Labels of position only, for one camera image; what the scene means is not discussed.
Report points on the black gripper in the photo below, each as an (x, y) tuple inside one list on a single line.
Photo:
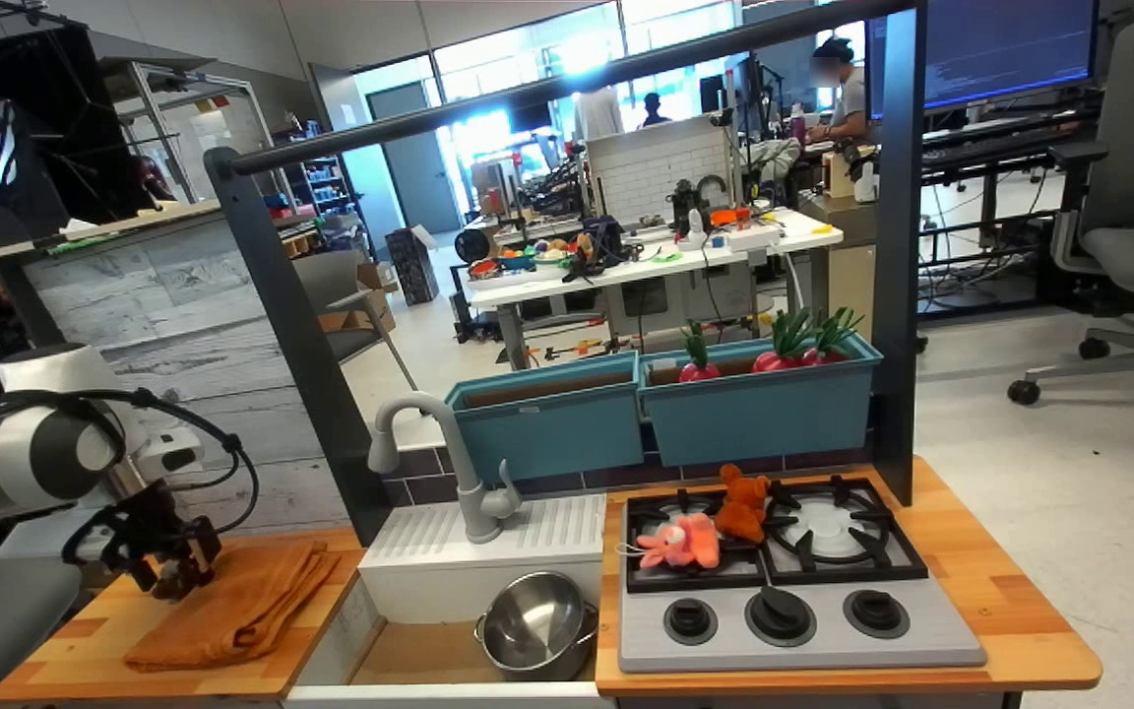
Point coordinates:
[(160, 549)]

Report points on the pink plush toy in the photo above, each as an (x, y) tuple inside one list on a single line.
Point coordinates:
[(681, 542)]

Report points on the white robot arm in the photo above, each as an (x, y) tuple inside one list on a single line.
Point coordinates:
[(79, 452)]

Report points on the steel pot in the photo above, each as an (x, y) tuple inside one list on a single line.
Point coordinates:
[(536, 629)]

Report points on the orange plush toy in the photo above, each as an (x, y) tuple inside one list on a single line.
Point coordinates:
[(742, 511)]

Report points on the grey toy stove top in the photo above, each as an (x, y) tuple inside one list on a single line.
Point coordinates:
[(832, 583)]

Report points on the orange folded towel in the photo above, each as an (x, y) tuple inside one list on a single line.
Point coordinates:
[(241, 611)]

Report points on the wood plank backsplash panel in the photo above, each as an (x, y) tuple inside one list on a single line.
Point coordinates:
[(175, 307)]

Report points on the white sink basin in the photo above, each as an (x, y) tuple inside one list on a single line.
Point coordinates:
[(405, 635)]

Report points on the grey sink faucet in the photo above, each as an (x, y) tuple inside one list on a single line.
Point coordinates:
[(481, 511)]

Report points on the teal planter box left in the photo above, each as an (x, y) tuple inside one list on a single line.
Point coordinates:
[(548, 418)]

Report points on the teal planter box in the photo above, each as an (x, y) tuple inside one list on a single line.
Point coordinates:
[(748, 416), (548, 418)]

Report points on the white work desk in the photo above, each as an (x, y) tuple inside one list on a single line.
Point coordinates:
[(661, 252)]

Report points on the teal planter box right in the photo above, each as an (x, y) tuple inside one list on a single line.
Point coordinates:
[(748, 416)]

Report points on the seated person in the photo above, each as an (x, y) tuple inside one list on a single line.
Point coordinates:
[(843, 76)]

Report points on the computer monitor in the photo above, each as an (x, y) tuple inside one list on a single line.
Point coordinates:
[(997, 50)]

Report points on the black metal frame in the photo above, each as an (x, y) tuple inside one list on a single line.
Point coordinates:
[(898, 239)]

